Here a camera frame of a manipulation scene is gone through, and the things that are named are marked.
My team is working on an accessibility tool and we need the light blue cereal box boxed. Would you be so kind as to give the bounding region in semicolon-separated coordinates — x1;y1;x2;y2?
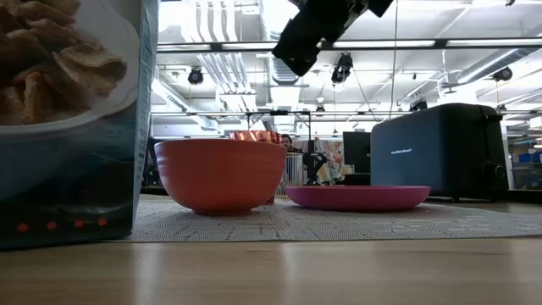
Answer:
0;0;160;250

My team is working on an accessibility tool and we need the orange bowl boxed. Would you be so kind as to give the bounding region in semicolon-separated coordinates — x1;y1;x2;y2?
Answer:
153;138;289;216

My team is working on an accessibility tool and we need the pink plate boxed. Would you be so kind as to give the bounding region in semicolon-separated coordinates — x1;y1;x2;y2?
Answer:
284;184;433;214

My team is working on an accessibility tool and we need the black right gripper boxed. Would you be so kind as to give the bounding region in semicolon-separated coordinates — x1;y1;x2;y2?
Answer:
271;0;370;78

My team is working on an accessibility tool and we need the floral patterned cloth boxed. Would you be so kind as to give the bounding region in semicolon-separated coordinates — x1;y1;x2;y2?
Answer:
313;138;346;186

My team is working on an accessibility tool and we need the black screen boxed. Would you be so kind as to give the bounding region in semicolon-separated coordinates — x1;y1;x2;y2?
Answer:
342;130;373;175

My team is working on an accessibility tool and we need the person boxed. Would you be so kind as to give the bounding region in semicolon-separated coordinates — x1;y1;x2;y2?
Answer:
280;133;306;154

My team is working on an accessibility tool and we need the black overhead frame beam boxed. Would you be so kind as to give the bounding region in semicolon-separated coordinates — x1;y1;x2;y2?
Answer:
156;38;542;53

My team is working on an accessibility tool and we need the black two-slot toaster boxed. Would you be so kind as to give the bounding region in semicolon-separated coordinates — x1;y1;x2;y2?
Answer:
369;102;510;203

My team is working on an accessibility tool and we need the white slatted rack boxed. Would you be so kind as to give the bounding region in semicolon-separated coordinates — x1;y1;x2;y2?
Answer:
276;152;305;197

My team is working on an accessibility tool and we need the grey woven placemat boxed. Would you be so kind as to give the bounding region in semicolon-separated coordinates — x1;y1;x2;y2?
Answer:
112;197;542;243

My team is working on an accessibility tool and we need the shelf with blue bins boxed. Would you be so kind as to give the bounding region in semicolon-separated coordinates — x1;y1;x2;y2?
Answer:
509;138;542;191

